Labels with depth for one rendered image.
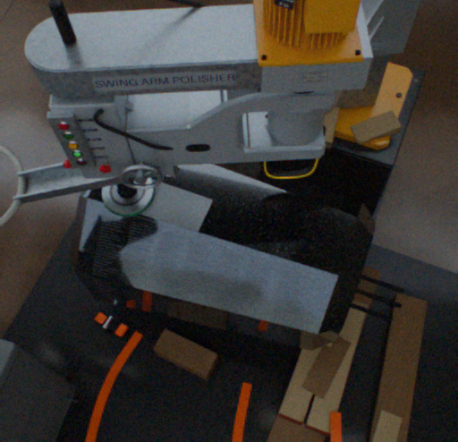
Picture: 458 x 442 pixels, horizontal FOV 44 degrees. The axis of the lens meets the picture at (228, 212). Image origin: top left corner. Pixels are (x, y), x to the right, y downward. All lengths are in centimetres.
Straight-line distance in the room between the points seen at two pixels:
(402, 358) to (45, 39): 218
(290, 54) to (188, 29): 30
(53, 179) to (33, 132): 147
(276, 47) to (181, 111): 44
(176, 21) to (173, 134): 37
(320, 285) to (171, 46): 110
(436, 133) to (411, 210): 58
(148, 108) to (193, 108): 16
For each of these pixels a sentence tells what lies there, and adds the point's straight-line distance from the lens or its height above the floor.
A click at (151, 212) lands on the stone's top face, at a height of 87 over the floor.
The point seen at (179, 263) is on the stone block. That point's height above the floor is 76.
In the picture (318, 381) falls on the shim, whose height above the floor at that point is 21.
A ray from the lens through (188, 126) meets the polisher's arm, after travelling 183.
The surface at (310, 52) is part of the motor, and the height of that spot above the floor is 176.
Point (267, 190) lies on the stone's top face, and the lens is 235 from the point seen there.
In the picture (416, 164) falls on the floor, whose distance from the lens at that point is 358.
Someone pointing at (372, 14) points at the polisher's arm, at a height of 152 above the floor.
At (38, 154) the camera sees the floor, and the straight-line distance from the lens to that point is 373.
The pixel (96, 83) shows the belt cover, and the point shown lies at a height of 168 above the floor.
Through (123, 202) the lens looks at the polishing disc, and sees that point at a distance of 235.
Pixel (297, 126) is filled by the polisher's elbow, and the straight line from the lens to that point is 186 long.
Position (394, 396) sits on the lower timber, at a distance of 294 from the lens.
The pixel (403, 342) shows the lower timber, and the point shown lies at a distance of 302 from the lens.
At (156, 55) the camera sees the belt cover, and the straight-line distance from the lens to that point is 162.
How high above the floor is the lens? 291
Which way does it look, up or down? 62 degrees down
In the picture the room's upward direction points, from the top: 4 degrees counter-clockwise
